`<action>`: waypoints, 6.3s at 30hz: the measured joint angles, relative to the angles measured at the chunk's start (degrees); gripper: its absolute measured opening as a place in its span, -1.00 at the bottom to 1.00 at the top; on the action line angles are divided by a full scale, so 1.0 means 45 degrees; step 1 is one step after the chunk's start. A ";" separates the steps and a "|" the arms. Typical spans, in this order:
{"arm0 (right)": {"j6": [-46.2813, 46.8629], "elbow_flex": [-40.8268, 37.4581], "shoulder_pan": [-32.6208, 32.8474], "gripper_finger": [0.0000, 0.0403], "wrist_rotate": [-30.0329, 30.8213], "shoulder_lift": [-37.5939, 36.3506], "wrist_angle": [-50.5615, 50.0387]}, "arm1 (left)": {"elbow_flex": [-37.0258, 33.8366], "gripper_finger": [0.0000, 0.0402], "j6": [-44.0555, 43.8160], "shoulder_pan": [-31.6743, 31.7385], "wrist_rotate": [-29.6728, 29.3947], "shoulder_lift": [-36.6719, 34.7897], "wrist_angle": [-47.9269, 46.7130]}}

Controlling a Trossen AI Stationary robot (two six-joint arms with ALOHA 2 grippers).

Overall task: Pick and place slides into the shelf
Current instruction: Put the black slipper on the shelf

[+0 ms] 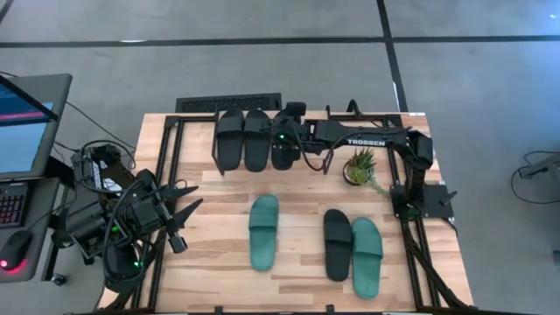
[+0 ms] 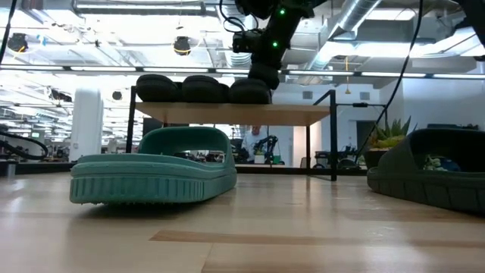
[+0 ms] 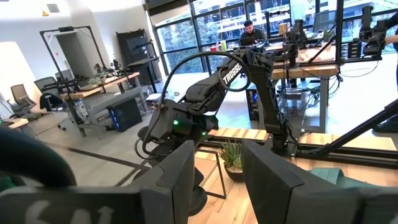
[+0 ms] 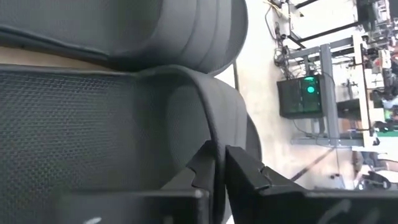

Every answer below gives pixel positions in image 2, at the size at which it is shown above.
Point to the small round black speaker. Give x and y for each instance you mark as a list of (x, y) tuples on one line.
[(117, 95)]

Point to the teal slide sandal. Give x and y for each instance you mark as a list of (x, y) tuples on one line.
[(151, 182)]

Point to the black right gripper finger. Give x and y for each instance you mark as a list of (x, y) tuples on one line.
[(265, 74)]

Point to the overhead LED light bar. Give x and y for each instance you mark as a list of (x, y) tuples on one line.
[(170, 69)]

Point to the person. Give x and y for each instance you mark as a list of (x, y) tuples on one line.
[(253, 142)]

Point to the yellow hanging pendant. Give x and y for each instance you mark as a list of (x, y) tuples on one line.
[(347, 91)]

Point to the small background robot arm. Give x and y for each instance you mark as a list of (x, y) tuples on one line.
[(270, 146)]

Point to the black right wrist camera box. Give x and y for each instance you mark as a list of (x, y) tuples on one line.
[(246, 41)]

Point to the black monitor screen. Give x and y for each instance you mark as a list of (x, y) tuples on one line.
[(452, 126)]

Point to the black ceiling spot lamp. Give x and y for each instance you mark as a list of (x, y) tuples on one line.
[(17, 42)]

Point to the white round column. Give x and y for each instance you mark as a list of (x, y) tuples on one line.
[(88, 121)]

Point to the black ceiling dome yellow band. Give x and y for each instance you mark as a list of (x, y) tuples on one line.
[(182, 46)]

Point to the dark green slide sandal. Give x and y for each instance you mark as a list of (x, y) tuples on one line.
[(435, 189)]

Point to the succulent plant in black pot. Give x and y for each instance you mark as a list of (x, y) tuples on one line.
[(384, 140)]

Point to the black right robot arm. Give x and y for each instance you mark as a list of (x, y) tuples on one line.
[(284, 19)]

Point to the wooden shelf black metal frame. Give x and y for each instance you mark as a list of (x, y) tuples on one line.
[(235, 113)]

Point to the silver spiral air duct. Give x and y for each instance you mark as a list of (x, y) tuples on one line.
[(352, 19)]

